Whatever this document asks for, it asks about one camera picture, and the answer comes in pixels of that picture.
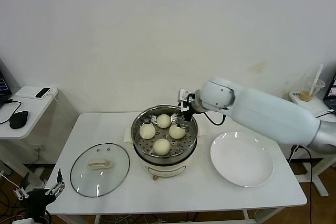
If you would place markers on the black open laptop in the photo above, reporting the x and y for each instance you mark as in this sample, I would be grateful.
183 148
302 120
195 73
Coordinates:
331 90
4 85

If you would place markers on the plastic cup with straw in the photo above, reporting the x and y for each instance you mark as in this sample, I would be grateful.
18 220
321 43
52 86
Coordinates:
319 75

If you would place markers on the small black handheld device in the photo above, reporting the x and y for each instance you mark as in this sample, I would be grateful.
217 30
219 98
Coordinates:
42 92

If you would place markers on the clear plastic drink cup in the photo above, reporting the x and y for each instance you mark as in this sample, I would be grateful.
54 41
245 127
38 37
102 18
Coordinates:
307 95

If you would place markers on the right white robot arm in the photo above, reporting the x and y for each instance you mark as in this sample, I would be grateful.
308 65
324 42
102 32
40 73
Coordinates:
262 111

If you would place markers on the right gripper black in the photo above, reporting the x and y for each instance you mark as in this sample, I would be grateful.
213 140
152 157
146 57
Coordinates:
188 112

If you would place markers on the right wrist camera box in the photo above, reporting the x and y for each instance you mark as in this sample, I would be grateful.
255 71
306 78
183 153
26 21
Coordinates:
185 95

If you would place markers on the white steamed baozi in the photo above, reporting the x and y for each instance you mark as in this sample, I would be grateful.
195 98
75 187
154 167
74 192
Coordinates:
161 147
164 121
177 133
147 131

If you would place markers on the black computer mouse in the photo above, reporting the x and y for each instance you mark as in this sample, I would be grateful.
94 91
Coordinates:
18 119

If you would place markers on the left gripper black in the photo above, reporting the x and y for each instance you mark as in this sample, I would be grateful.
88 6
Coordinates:
39 200

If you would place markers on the flat white box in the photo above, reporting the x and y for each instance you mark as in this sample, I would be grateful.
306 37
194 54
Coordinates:
25 92

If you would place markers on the small printed white card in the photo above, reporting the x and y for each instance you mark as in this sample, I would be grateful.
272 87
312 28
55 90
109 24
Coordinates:
296 94

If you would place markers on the white side desk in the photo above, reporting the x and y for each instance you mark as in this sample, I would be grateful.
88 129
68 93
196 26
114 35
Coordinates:
34 113
312 106

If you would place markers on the round white plate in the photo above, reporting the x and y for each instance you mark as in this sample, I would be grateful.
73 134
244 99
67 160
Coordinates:
241 158

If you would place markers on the round glass pot lid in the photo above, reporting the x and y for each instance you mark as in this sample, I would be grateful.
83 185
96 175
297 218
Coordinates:
99 179

